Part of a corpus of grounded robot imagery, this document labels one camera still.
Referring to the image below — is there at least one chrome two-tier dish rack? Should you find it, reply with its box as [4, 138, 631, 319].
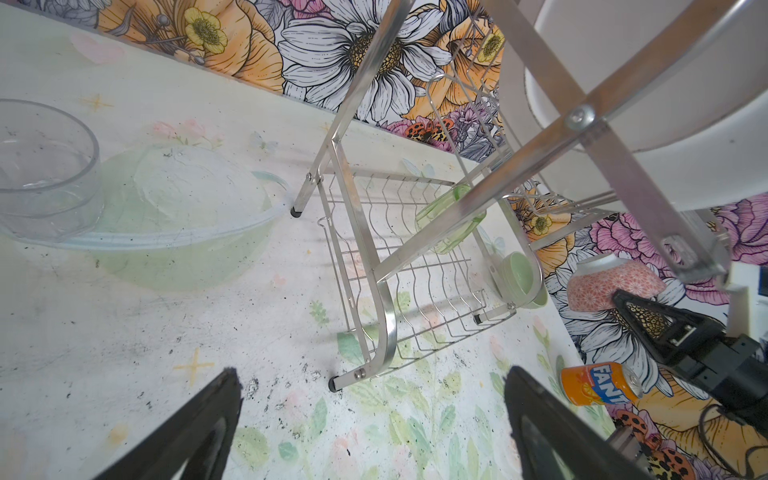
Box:
[291, 1, 746, 392]

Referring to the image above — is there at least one pink black patterned bowl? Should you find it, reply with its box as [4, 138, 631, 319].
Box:
[566, 252, 666, 313]

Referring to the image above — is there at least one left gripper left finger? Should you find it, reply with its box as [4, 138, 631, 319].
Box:
[96, 367, 243, 479]

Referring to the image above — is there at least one clear glass plate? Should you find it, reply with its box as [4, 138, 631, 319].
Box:
[1, 144, 288, 252]

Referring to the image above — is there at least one cream white plate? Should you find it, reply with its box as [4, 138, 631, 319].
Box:
[489, 1, 767, 210]

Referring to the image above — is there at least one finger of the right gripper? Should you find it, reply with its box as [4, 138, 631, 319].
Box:
[612, 290, 725, 366]

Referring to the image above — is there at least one clear glass cup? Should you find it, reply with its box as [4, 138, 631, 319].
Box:
[1, 98, 104, 243]

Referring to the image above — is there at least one orange capped small jar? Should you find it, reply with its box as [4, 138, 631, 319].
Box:
[560, 362, 643, 406]

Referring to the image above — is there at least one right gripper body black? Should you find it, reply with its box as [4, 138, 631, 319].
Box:
[677, 335, 767, 420]

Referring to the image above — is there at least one light green bowl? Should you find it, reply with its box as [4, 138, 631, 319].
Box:
[493, 252, 548, 309]

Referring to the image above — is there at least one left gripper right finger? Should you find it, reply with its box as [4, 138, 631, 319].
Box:
[504, 366, 651, 480]

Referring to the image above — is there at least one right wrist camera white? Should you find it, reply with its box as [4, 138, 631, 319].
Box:
[724, 262, 767, 341]

